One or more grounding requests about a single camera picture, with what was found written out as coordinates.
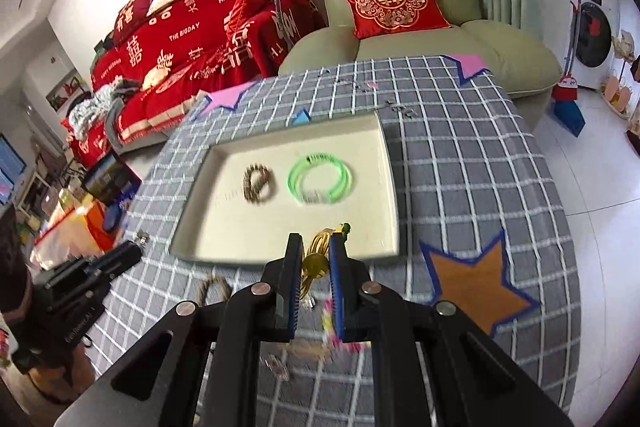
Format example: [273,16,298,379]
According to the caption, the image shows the white washing machine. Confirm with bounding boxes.
[562,0,621,90]

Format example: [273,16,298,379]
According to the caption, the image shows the colourful bead bracelet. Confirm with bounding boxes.
[320,299,371,355]

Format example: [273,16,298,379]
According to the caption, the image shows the red broom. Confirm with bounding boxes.
[552,0,586,102]

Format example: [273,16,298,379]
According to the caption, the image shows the dark printed box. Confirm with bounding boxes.
[82,152,143,202]

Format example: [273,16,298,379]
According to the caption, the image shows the red sofa pillow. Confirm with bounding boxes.
[112,0,163,48]

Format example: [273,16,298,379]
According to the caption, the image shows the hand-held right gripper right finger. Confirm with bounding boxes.
[327,234,576,427]

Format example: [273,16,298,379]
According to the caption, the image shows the blue dustpan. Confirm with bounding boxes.
[552,99,586,138]

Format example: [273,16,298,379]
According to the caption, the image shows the grey clothes pile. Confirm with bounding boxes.
[67,84,126,140]

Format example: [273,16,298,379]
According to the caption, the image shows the grey checked tablecloth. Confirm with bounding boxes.
[87,54,583,427]

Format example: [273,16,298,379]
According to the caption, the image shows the decorative ornament rack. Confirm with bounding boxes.
[600,29,640,132]

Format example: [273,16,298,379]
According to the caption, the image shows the braided rope bracelet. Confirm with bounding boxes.
[197,274,233,308]

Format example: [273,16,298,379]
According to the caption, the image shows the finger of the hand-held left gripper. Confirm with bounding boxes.
[85,241,143,280]

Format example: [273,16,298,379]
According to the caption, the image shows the green translucent bracelet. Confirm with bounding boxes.
[287,152,357,206]

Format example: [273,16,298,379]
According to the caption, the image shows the orange gift bag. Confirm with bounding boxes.
[30,202,116,268]

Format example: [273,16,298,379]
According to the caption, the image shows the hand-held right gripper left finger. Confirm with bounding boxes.
[52,233,306,427]

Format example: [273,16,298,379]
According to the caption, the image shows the red covered sofa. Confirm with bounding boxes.
[65,0,328,168]

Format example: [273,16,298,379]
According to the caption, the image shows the beige shallow tray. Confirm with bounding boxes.
[169,111,401,265]

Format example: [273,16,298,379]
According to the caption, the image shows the brown bead bracelet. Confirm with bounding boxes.
[242,164,276,202]

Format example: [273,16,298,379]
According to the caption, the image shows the red wall picture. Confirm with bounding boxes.
[46,68,86,112]

